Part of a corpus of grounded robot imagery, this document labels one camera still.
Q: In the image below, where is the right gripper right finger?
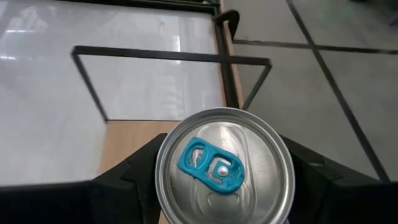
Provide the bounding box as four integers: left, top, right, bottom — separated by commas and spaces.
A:
279, 135, 341, 224

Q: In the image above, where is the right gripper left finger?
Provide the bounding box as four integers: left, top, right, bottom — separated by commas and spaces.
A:
91, 133, 168, 224

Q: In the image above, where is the blue silver Red Bull can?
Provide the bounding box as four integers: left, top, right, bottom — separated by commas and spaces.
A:
154, 107, 295, 224

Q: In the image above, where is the black aluminium rig frame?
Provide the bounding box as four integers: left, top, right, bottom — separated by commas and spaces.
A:
55, 0, 246, 110

